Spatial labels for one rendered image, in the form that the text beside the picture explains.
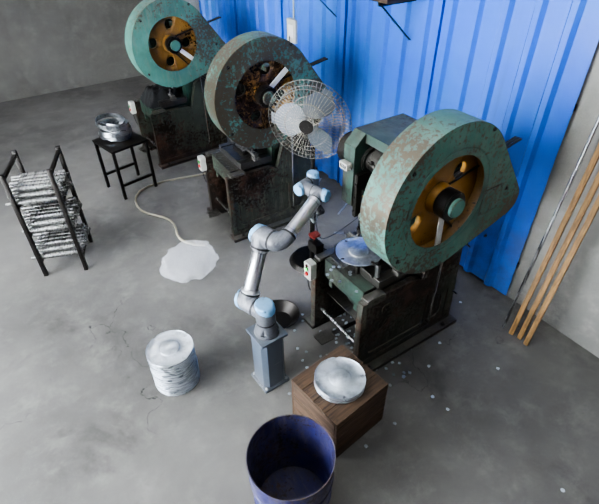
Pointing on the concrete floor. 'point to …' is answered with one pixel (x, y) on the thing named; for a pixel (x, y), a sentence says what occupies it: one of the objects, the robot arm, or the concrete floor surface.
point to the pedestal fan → (301, 120)
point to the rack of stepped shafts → (48, 210)
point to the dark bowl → (286, 312)
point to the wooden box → (332, 421)
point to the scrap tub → (291, 461)
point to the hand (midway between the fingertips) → (314, 221)
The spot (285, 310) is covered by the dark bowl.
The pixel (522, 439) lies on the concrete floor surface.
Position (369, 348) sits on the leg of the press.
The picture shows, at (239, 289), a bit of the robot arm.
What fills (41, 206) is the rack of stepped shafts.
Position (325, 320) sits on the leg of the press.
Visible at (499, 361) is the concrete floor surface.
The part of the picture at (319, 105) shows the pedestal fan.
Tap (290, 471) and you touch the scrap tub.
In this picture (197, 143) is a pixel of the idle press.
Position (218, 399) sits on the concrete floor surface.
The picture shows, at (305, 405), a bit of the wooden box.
